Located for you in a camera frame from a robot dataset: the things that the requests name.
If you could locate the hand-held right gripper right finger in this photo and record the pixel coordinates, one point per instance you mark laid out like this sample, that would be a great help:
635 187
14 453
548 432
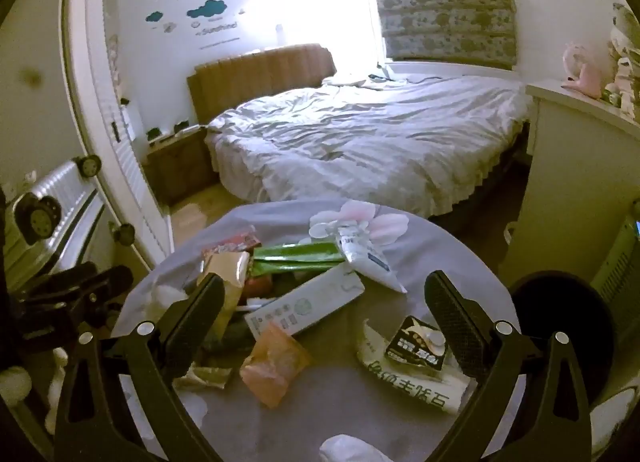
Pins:
450 322

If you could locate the white plastic cap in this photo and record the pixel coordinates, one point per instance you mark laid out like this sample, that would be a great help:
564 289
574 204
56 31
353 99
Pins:
320 230

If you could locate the gold foil wrapper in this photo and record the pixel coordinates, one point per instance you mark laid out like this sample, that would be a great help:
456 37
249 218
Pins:
205 377

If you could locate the cloud wall stickers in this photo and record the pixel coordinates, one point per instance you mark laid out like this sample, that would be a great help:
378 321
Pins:
207 9

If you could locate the grey white plush toy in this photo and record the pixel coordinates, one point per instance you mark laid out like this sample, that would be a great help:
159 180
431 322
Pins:
625 32

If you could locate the torn white printed wrapper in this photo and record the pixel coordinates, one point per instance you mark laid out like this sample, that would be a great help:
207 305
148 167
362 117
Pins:
415 389

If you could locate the tan padded headboard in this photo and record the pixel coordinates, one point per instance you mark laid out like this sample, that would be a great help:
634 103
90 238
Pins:
260 72

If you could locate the wooden nightstand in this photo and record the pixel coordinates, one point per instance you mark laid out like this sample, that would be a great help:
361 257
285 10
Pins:
180 167

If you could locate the orange packet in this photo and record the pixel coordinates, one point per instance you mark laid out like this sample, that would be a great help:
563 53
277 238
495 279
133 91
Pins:
275 367

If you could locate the bed with white duvet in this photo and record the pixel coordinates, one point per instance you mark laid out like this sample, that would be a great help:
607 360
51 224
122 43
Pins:
375 137

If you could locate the small dark object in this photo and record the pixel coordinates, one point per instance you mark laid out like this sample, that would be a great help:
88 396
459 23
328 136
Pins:
152 133

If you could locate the silver ribbed suitcase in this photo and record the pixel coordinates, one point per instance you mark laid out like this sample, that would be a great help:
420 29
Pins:
55 222

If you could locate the green cylindrical bottle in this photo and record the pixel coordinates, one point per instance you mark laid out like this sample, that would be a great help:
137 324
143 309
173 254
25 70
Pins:
295 257

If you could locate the white cabinet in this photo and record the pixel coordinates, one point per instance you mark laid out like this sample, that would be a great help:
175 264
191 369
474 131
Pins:
565 167

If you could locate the floral roman blind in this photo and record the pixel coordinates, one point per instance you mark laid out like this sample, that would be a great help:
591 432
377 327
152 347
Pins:
445 2

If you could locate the white louvred wardrobe door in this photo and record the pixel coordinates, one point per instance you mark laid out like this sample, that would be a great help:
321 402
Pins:
120 117

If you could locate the white air purifier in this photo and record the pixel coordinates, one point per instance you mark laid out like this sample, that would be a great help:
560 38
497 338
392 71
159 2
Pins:
617 262

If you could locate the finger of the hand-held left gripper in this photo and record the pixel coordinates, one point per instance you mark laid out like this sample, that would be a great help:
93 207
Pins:
70 276
107 282

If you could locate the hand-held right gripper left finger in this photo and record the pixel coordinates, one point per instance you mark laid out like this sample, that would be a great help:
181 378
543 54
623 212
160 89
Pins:
200 314

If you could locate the purple floral tablecloth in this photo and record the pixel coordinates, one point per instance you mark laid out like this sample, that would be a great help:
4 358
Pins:
340 392

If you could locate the small red packet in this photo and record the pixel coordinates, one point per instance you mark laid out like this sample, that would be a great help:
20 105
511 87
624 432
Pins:
257 286

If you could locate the pink plush toy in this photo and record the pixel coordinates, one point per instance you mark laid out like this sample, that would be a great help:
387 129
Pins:
590 79

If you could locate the black snack packet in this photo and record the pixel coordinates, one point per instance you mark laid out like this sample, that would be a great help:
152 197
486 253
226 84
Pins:
415 347

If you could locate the tan packet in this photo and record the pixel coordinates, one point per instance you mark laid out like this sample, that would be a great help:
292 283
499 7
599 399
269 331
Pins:
227 277

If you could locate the white remote control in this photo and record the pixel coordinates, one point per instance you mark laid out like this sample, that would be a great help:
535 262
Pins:
310 302

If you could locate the white tissue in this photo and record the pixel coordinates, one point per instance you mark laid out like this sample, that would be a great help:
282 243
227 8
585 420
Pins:
350 449
167 297

